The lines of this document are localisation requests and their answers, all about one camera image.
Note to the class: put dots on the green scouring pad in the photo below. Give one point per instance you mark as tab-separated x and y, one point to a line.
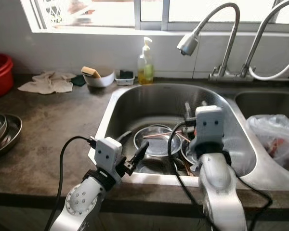
78	81

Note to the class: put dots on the beige crumpled cloth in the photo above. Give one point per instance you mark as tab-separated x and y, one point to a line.
48	84

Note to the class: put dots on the clear plastic bag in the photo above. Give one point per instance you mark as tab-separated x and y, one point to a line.
272	134

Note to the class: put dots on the black sponge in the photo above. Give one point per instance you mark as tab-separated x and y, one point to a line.
125	74

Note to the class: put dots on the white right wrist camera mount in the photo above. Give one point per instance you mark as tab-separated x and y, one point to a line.
208	125

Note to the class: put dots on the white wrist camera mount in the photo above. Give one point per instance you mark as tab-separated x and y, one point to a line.
208	125
108	156

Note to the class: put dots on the bright window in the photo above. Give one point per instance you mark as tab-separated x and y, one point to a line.
101	12

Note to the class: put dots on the dish soap pump bottle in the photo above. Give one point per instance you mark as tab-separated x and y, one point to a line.
145	70

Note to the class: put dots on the red plastic basin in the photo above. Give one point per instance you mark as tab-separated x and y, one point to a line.
2	77

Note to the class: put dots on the small white tray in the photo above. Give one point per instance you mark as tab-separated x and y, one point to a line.
124	82

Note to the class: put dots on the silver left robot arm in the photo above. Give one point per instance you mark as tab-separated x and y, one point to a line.
79	204

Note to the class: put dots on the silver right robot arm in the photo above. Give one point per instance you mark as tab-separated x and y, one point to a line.
216	187

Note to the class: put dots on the stainless steel sink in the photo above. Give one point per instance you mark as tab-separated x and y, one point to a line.
164	101

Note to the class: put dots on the small steel dish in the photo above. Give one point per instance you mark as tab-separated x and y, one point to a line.
188	154

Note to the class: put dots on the steel faucet with spray head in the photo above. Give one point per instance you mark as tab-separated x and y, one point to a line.
188	43

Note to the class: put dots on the wooden chopstick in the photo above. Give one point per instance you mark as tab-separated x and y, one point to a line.
183	138
164	135

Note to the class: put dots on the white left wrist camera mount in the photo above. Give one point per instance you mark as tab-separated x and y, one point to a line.
108	156

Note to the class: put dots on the curved steel faucet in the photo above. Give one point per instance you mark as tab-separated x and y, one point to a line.
245	72

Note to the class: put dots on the flat steel dish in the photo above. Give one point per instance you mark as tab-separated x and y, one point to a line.
159	144

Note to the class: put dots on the white ceramic bowl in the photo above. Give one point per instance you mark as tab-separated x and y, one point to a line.
101	79

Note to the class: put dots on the yellow sponge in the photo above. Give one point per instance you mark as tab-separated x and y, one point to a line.
90	71

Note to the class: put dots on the stainless steel plate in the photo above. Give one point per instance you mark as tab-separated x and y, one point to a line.
15	132

